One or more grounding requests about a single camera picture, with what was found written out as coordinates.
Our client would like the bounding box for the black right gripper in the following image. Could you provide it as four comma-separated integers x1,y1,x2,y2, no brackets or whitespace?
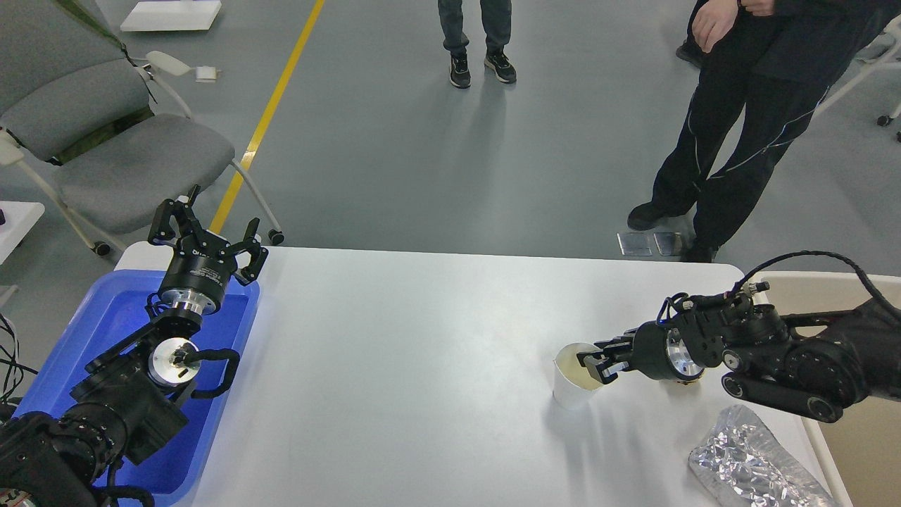
577,321,705,384

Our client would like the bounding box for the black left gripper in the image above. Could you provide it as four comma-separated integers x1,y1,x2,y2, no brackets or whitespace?
148,185,268,315

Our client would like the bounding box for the white paper cup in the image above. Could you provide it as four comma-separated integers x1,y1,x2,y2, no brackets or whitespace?
553,342,604,411

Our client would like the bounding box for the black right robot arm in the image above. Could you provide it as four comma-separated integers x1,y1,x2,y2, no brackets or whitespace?
576,253,900,423

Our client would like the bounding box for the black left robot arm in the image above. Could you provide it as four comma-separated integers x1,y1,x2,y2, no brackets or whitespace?
2,187,268,506

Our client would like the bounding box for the person's right hand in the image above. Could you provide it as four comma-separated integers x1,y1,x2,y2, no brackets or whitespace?
692,0,740,54

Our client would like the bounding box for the person's left hand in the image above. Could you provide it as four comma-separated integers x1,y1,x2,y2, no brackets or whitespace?
738,0,776,17

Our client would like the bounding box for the crumpled brown paper ball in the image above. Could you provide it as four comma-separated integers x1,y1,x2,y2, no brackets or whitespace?
672,375,702,386

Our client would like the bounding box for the metal floor plate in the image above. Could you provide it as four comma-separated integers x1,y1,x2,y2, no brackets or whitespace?
653,232,686,257
617,233,653,257

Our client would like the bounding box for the blue plastic tray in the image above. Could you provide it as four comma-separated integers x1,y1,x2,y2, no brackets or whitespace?
15,270,260,506

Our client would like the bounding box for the grey folding chair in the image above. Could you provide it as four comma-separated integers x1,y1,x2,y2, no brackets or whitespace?
1,1,284,256

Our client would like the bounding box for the crumpled silver foil bag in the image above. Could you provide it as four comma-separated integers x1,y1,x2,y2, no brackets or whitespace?
688,405,838,506

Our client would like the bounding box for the white side table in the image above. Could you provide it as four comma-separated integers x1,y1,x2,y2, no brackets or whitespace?
1,200,45,264

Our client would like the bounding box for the white flat board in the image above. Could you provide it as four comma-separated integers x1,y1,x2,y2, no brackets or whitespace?
120,1,222,32

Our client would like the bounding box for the beige plastic bin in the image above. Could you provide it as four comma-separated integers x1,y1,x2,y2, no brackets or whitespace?
754,272,900,506

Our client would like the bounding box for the person in black clothes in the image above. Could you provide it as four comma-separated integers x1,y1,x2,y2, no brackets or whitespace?
627,1,899,263

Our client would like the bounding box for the white chair with wheels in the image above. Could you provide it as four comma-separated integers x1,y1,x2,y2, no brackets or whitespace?
813,15,900,118

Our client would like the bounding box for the person in grey jeans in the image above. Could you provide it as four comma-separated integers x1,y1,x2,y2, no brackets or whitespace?
437,0,518,89

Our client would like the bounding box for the black cables bundle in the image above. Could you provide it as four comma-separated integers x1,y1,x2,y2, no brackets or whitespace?
0,310,39,423

